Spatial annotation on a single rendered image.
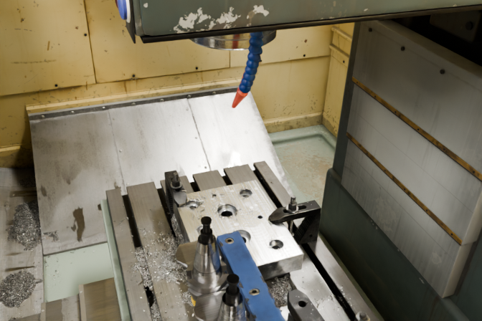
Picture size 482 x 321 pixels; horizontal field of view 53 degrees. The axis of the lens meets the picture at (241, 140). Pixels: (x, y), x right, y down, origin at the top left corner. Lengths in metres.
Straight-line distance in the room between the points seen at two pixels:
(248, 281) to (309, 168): 1.40
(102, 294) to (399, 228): 0.79
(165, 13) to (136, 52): 1.45
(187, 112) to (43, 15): 0.64
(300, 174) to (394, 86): 0.96
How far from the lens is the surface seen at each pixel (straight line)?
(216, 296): 0.73
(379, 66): 1.21
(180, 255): 0.78
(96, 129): 1.93
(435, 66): 1.06
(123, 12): 0.47
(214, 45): 0.78
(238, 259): 0.76
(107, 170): 1.82
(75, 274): 1.63
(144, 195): 1.41
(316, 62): 2.20
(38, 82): 1.92
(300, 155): 2.17
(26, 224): 1.79
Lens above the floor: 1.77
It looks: 32 degrees down
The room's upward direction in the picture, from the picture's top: 2 degrees clockwise
